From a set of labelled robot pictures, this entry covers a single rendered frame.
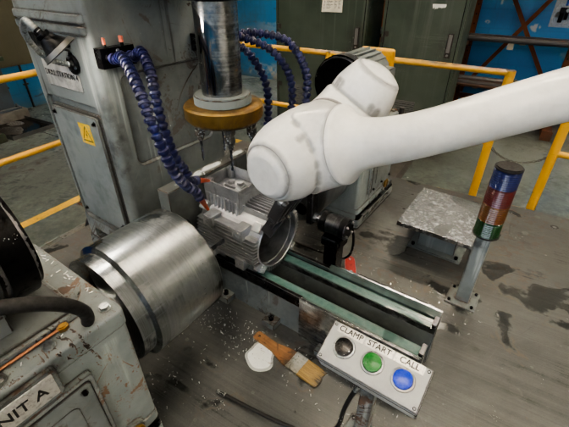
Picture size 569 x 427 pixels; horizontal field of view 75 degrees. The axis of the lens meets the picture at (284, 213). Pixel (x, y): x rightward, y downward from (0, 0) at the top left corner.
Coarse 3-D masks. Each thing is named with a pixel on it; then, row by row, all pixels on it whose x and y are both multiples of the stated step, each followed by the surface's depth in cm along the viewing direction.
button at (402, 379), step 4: (396, 372) 57; (400, 372) 57; (404, 372) 57; (408, 372) 57; (396, 376) 56; (400, 376) 56; (404, 376) 56; (408, 376) 56; (396, 380) 56; (400, 380) 56; (404, 380) 56; (408, 380) 56; (412, 380) 56; (396, 384) 56; (400, 384) 56; (404, 384) 56; (408, 384) 56; (412, 384) 56; (400, 388) 56; (404, 388) 55; (408, 388) 55
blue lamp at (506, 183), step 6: (492, 174) 86; (498, 174) 84; (504, 174) 83; (522, 174) 83; (492, 180) 86; (498, 180) 84; (504, 180) 83; (510, 180) 83; (516, 180) 83; (492, 186) 86; (498, 186) 85; (504, 186) 84; (510, 186) 83; (516, 186) 84
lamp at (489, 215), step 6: (486, 204) 89; (480, 210) 91; (486, 210) 89; (492, 210) 88; (498, 210) 87; (504, 210) 87; (480, 216) 91; (486, 216) 89; (492, 216) 88; (498, 216) 88; (504, 216) 88; (486, 222) 90; (492, 222) 89; (498, 222) 89; (504, 222) 90
